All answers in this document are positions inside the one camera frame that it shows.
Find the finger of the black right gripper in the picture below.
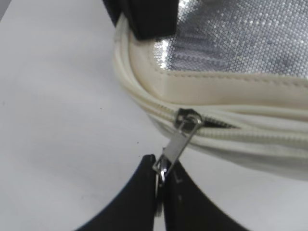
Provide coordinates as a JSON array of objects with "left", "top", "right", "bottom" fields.
[{"left": 103, "top": 0, "right": 179, "bottom": 40}]

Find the silver zipper pull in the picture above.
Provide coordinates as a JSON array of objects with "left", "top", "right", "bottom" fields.
[{"left": 153, "top": 108, "right": 204, "bottom": 182}]

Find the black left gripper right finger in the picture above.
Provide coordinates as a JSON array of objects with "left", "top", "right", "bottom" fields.
[{"left": 163, "top": 162, "right": 247, "bottom": 231}]

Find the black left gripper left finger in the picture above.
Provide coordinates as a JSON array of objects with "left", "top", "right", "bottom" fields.
[{"left": 78, "top": 154, "right": 163, "bottom": 231}]

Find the cream insulated lunch bag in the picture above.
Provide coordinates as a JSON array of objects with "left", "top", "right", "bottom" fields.
[{"left": 114, "top": 0, "right": 308, "bottom": 180}]

